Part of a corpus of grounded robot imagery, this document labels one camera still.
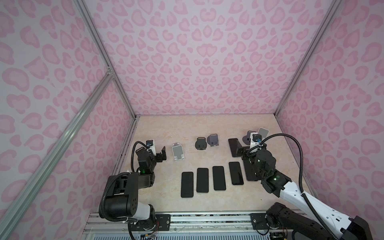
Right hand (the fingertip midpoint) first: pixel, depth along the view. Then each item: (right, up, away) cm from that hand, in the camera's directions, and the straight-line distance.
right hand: (246, 139), depth 76 cm
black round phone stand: (-22, -5, +25) cm, 34 cm away
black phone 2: (-12, -25, +10) cm, 29 cm away
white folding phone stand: (+20, +3, +23) cm, 31 cm away
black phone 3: (-2, -21, +12) cm, 24 cm away
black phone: (-31, -27, +10) cm, 42 cm away
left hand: (-49, -5, +15) cm, 51 cm away
